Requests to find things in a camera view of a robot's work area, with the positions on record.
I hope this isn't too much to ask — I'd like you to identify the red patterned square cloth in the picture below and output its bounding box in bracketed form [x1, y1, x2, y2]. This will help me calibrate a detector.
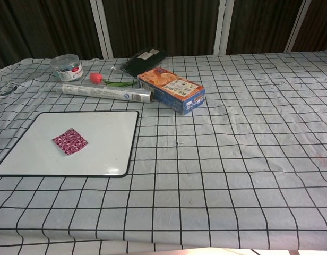
[52, 128, 89, 156]

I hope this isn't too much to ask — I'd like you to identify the white board with black frame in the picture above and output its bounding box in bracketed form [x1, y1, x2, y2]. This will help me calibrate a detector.
[0, 110, 140, 178]

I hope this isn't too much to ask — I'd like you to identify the orange blue cracker box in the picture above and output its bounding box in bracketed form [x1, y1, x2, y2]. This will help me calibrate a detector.
[137, 66, 206, 116]

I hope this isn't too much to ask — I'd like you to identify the black plastic package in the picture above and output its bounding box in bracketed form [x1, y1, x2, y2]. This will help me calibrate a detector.
[119, 48, 168, 77]

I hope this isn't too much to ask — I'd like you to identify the silver foil wrap roll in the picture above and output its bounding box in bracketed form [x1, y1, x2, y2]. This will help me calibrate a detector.
[61, 83, 154, 103]

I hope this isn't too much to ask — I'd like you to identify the white black-grid tablecloth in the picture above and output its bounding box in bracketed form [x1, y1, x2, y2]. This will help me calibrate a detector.
[0, 49, 327, 251]

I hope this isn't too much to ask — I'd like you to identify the pink artificial tulip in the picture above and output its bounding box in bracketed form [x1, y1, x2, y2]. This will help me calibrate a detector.
[89, 72, 135, 88]

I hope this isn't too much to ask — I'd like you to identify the dark brown curtain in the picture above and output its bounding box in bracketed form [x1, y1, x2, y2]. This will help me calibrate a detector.
[0, 0, 327, 70]

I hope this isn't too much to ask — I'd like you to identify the clear plastic tub with lid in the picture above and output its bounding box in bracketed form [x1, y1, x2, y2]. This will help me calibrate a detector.
[50, 54, 84, 82]

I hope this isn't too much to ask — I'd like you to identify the white single frame post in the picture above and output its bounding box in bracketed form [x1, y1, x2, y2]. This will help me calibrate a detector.
[213, 0, 234, 56]

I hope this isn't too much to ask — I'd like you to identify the white double frame post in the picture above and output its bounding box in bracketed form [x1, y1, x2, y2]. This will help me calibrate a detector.
[89, 0, 114, 60]

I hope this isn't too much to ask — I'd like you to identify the white slanted frame post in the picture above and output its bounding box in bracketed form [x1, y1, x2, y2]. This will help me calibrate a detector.
[284, 0, 312, 53]

